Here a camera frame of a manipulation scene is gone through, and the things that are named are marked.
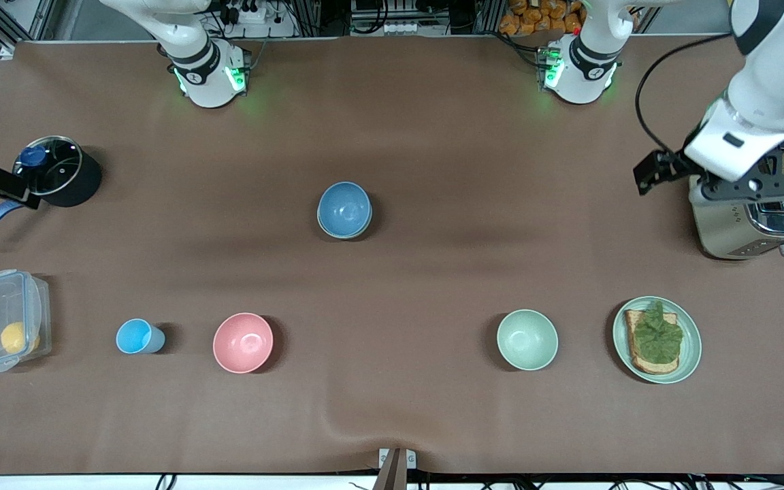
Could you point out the bag of orange snacks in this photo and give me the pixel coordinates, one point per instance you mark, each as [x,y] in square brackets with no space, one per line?
[542,17]

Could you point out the yellow lemon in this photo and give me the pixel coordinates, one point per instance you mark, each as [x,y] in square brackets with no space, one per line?
[16,338]

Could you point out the blue bowl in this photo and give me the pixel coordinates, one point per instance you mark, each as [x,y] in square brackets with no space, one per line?
[343,207]

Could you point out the aluminium frame post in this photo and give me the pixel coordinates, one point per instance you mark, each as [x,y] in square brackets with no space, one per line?
[24,27]

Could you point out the blue cup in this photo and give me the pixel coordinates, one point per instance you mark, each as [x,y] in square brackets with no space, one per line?
[135,336]

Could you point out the white power strip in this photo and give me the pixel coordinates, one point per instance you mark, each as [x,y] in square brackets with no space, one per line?
[409,28]

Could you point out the green lettuce leaf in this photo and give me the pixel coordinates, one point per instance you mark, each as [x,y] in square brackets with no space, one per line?
[657,337]

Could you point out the pink bowl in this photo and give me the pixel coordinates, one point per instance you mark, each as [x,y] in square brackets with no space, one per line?
[243,342]

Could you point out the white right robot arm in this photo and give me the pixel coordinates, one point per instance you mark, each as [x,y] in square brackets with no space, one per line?
[205,75]

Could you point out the metal table edge bracket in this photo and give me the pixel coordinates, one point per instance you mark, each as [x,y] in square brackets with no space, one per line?
[397,469]

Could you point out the cream and chrome toaster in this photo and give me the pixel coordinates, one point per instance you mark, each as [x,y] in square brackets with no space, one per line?
[722,224]

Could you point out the toast slice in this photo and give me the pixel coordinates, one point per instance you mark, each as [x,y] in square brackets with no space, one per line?
[650,367]

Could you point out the green bowl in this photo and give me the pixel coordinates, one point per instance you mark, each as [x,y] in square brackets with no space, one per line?
[346,236]
[527,339]

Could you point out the green plate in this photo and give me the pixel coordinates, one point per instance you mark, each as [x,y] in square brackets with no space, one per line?
[691,347]

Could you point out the glass lid with blue knob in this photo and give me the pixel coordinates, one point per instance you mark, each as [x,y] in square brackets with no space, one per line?
[58,167]

